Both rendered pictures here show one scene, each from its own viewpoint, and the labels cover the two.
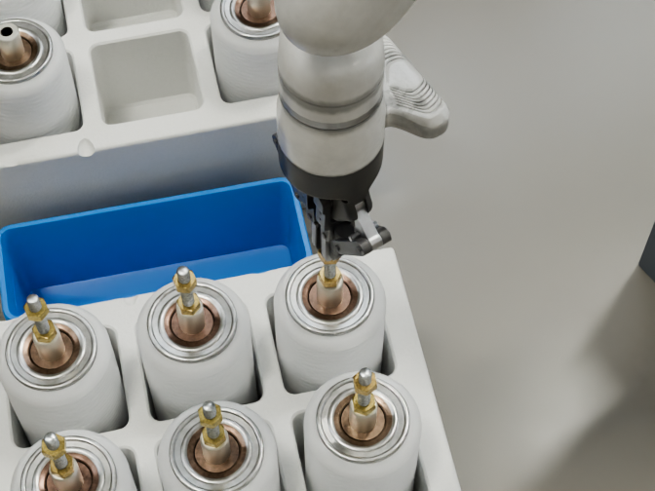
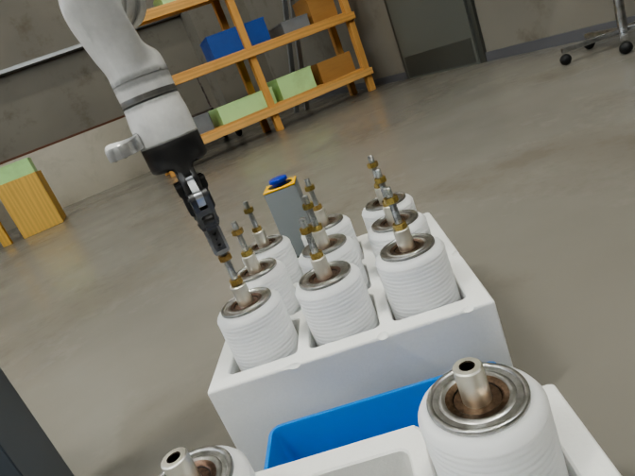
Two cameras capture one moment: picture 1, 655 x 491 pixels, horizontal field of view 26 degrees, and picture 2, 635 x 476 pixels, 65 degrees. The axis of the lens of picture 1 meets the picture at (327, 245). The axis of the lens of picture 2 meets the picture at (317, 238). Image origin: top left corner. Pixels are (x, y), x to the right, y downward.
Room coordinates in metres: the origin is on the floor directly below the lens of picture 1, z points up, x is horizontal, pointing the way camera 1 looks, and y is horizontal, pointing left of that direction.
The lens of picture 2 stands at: (1.14, 0.33, 0.51)
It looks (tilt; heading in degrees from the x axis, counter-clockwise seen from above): 18 degrees down; 200
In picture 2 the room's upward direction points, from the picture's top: 22 degrees counter-clockwise
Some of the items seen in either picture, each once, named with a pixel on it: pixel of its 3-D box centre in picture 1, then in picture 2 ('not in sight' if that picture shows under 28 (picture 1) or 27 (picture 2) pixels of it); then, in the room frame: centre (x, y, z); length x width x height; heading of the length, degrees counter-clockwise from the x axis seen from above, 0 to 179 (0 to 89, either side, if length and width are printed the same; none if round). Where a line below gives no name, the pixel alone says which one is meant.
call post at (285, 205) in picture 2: not in sight; (306, 249); (0.16, -0.05, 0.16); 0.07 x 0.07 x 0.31; 12
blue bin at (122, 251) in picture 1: (159, 277); (400, 462); (0.69, 0.17, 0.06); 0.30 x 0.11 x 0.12; 102
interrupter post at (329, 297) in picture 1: (329, 288); (242, 295); (0.57, 0.00, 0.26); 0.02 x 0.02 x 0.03
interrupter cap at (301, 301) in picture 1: (329, 296); (246, 302); (0.57, 0.00, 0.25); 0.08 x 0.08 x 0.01
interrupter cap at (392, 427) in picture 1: (363, 419); (255, 270); (0.46, -0.03, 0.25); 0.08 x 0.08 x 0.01
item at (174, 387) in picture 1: (200, 368); (347, 331); (0.54, 0.11, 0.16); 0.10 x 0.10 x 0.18
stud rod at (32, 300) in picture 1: (40, 321); (395, 213); (0.52, 0.23, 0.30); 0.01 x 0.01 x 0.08
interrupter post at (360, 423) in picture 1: (363, 413); (251, 263); (0.46, -0.03, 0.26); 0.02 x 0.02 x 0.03
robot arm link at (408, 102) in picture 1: (353, 94); (144, 122); (0.58, -0.02, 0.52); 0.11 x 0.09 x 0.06; 123
